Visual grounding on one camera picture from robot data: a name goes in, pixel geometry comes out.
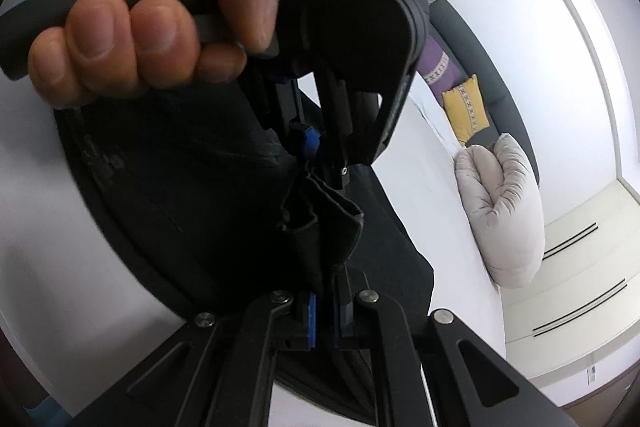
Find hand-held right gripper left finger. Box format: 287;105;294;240
65;289;318;427

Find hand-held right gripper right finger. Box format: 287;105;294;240
334;269;586;427

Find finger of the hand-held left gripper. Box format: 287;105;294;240
260;72;321;168
312;64;362;192

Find black pants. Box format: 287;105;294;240
52;77;435;425

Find purple pillow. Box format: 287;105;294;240
417;38;468;96

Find yellow pillow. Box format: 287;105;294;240
441;74;491;146

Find bed with grey headboard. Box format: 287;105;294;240
0;0;543;427

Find folded beige duvet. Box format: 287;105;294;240
455;133;546;290

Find cream wardrobe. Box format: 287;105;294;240
492;174;640;380

